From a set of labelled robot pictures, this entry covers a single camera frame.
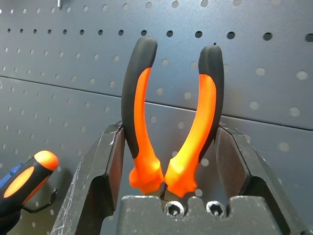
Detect orange black needle-nose pliers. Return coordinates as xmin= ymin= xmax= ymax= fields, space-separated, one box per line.
xmin=121 ymin=36 xmax=225 ymax=198

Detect orange black handled screwdriver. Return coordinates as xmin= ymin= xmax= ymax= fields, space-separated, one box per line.
xmin=0 ymin=150 xmax=59 ymax=235

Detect dark grey pegboard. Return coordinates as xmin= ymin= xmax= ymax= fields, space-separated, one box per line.
xmin=0 ymin=0 xmax=313 ymax=235

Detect silver wire pliers holder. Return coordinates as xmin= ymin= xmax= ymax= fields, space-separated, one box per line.
xmin=22 ymin=188 xmax=58 ymax=213

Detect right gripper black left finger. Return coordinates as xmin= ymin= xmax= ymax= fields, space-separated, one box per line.
xmin=50 ymin=121 xmax=127 ymax=235

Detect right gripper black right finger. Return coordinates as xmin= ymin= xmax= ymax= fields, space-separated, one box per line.
xmin=214 ymin=122 xmax=303 ymax=235

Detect blue handled screwdriver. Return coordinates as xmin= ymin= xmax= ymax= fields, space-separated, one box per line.
xmin=0 ymin=163 xmax=24 ymax=189

